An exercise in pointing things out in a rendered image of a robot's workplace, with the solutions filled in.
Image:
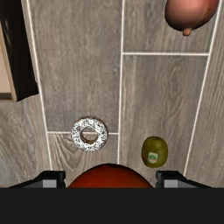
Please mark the green kiwi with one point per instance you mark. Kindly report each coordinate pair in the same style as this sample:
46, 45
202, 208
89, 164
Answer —
154, 148

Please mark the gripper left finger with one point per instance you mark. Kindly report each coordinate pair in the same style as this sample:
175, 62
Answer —
49, 180

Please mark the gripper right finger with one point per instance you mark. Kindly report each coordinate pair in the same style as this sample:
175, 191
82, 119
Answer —
172, 180

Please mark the red tomato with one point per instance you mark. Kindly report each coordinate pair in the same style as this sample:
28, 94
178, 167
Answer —
110, 178

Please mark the white sprinkled donut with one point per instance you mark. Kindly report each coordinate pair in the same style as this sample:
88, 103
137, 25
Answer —
100, 140

